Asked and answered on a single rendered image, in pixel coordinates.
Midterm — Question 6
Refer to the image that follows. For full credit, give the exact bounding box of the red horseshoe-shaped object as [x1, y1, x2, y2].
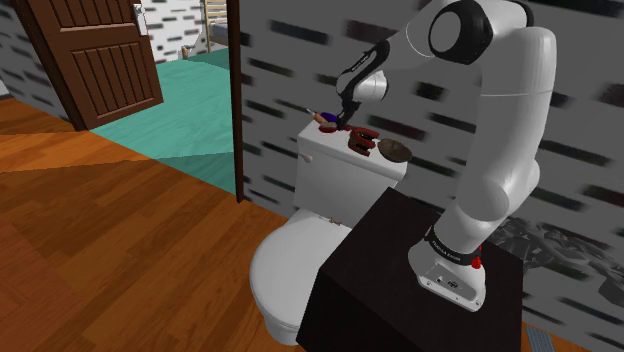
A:
[341, 125, 381, 159]

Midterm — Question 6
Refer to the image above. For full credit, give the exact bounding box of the brown bowl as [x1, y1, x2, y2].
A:
[377, 138, 414, 164]

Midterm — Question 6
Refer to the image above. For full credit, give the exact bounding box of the white toilet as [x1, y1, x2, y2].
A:
[248, 118, 409, 347]

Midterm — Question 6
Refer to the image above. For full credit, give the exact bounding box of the dark robot stand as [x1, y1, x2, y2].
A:
[295, 186, 526, 352]

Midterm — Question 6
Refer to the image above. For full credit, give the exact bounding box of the brown panelled door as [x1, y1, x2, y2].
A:
[11, 0, 165, 132]

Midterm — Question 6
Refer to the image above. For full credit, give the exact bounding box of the dark brown door frame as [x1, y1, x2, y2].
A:
[226, 0, 245, 204]

